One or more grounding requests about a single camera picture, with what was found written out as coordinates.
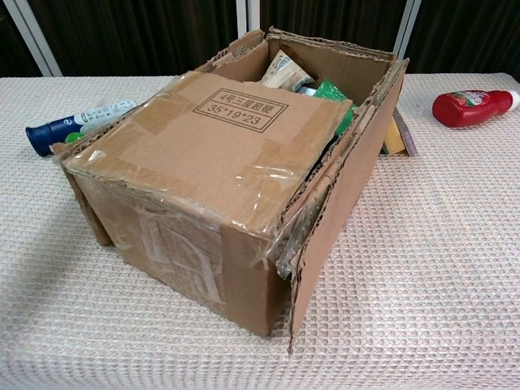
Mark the red ketchup bottle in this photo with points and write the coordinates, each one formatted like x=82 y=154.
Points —
x=467 y=107

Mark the white tube with blue cap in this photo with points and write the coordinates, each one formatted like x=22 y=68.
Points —
x=44 y=136

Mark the taped brown cardboard box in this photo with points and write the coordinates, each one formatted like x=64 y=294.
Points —
x=203 y=162

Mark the white frame post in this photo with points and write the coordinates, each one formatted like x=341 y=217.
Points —
x=248 y=16
x=36 y=44
x=402 y=36

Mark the white waffle tablecloth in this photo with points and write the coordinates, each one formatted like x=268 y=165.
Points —
x=426 y=243

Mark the beige snack packet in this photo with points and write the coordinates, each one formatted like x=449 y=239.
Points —
x=284 y=73

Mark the green snack packet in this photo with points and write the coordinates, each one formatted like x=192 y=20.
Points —
x=333 y=91

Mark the bottle with green cap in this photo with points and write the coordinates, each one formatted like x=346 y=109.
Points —
x=73 y=138

